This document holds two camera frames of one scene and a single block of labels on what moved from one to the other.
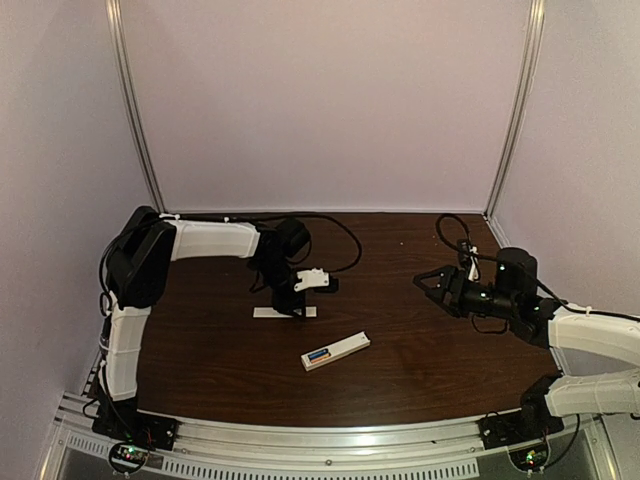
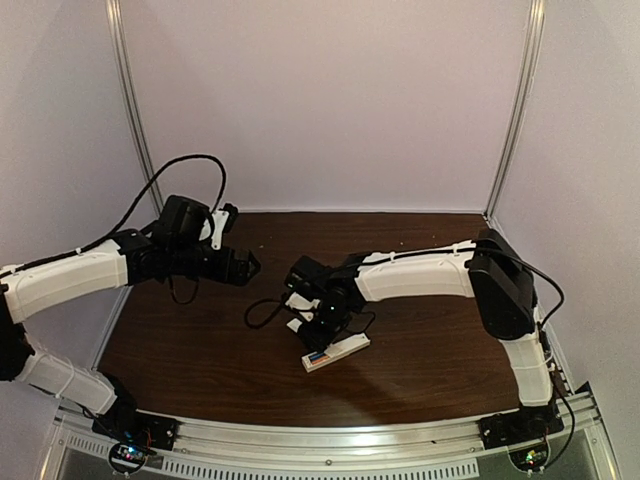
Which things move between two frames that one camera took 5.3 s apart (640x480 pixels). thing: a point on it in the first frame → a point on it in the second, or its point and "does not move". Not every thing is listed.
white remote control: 335,350 does not move
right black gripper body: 460,279 → 332,327
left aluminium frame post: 117,39 does not move
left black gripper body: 280,304 → 212,272
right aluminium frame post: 523,99 does not move
